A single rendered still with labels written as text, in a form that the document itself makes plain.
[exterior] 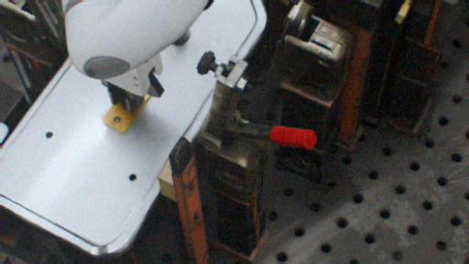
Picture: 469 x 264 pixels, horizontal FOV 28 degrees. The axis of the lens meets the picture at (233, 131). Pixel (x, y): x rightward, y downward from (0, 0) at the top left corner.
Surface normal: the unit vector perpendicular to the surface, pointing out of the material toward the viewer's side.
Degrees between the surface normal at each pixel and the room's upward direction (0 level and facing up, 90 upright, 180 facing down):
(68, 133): 0
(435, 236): 0
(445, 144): 0
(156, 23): 72
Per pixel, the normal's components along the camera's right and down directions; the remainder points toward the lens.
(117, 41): -0.07, 0.68
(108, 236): -0.03, -0.46
